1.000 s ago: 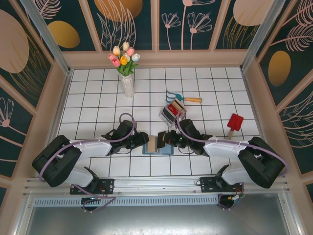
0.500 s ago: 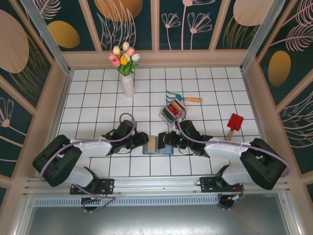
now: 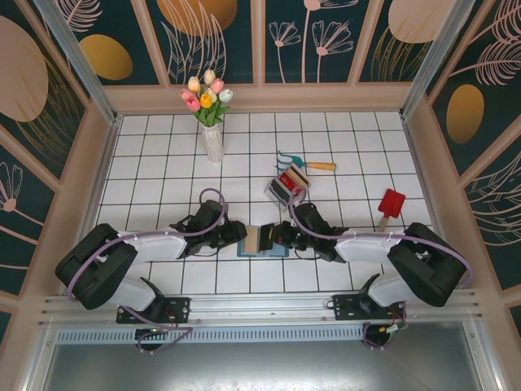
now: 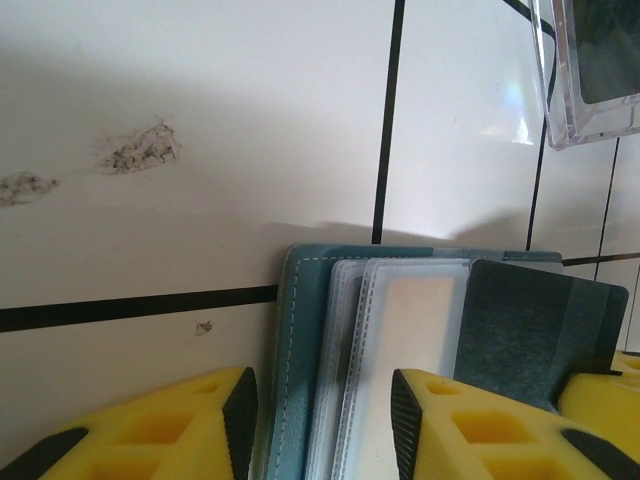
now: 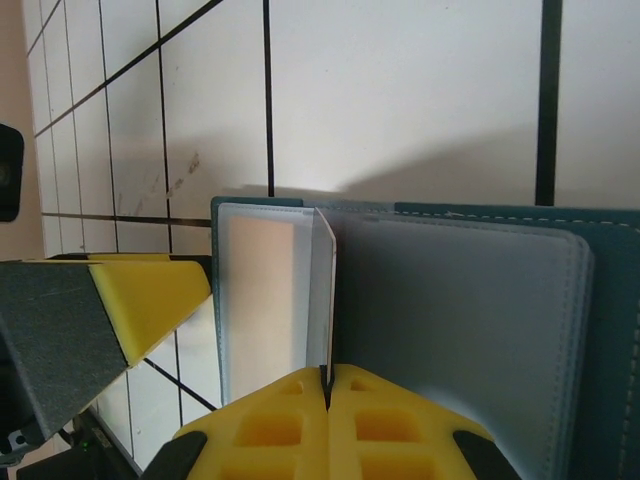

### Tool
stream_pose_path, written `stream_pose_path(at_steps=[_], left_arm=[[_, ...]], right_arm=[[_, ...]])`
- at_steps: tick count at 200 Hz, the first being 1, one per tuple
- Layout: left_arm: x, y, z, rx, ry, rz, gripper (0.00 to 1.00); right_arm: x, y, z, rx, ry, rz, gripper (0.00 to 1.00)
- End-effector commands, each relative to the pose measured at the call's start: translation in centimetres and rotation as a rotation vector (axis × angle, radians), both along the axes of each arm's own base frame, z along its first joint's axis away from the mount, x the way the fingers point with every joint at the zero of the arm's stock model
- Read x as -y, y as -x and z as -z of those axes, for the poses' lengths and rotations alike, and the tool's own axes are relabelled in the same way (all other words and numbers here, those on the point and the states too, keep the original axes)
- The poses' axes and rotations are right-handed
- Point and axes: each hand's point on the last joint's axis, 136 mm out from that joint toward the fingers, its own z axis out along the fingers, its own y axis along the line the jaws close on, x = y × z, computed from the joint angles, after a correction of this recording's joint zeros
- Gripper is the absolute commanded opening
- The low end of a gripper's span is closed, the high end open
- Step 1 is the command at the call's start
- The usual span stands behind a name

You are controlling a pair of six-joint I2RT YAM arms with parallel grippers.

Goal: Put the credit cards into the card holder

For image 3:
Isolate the blue card holder with sleeves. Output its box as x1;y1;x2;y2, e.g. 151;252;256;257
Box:
237;225;291;258

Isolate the clear acrylic card box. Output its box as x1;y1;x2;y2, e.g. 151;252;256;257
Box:
264;164;313;212

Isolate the black credit card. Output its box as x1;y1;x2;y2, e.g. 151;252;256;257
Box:
271;178;293;201
259;222;277;251

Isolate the tan striped credit card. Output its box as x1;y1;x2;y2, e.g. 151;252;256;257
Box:
289;165;311;187

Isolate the red credit card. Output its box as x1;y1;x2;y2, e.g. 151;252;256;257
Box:
278;170;301;191

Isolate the white ribbed vase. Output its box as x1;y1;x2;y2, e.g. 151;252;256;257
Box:
202;124;225;163

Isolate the colourful tulip bouquet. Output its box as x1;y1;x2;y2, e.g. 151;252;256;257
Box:
179;68;234;128

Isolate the grey metal sheet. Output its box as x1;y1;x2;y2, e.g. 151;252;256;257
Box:
24;341;501;391

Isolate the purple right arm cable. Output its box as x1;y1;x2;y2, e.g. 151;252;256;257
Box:
287;186;475;351

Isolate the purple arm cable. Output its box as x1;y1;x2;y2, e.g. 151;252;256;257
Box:
287;186;475;351
66;187;228;356

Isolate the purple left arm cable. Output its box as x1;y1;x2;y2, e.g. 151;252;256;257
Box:
66;187;228;356

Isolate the teal rake with wooden handle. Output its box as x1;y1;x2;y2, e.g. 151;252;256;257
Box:
276;150;338;174

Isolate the red shovel with wooden handle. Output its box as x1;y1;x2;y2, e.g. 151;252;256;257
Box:
377;188;407;234

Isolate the wide aluminium base rail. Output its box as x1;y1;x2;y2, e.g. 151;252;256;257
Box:
38;288;484;332

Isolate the perforated metal cable tray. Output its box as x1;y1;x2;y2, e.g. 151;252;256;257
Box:
55;327;367;345

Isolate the aluminium side rail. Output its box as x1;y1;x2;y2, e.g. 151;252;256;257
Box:
401;113;461;289

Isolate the aluminium frame post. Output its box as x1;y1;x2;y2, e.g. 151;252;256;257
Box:
34;0;120;124
400;0;478;121

